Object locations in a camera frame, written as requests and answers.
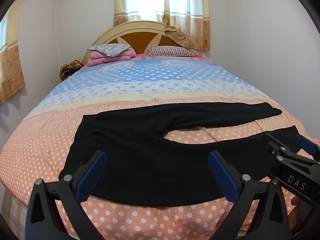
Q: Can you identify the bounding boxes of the black pants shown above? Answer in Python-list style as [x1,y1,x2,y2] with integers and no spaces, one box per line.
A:
[58,102,304,208]

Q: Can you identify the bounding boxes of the person's right hand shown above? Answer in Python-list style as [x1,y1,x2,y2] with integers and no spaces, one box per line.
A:
[288,196,301,225]

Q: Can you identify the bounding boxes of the polka dot bed quilt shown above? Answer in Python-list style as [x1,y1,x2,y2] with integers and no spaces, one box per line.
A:
[1,57,319,239]

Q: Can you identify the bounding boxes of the beige curtain side window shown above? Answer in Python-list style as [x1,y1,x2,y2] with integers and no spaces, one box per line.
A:
[0,0,25,104]

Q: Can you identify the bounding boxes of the folded pink blanket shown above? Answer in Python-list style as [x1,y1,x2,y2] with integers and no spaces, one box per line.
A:
[83,48,137,69]

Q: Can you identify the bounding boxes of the grey patterned pillow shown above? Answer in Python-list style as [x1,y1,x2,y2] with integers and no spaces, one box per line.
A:
[87,43,131,57]

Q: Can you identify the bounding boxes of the striped pillow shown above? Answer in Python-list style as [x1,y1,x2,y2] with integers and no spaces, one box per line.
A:
[148,46,196,57]

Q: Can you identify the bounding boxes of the cream wooden headboard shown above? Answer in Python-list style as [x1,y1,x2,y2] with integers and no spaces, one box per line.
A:
[81,20,201,65]

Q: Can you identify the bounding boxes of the beige curtain behind headboard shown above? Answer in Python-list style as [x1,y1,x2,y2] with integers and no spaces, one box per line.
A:
[113,0,210,51]

